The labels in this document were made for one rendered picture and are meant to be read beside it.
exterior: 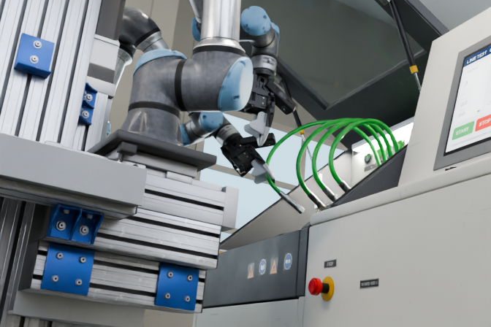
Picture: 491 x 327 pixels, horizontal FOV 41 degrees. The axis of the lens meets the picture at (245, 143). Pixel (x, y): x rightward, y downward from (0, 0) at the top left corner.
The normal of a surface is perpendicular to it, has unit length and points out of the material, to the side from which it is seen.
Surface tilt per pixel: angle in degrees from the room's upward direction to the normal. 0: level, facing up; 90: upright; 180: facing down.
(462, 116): 76
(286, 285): 90
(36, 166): 90
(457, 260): 90
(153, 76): 90
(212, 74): 102
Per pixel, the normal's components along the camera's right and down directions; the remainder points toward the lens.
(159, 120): 0.42, -0.54
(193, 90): -0.25, 0.29
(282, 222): 0.42, -0.26
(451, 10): -0.10, 0.94
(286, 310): -0.90, -0.22
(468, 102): -0.85, -0.44
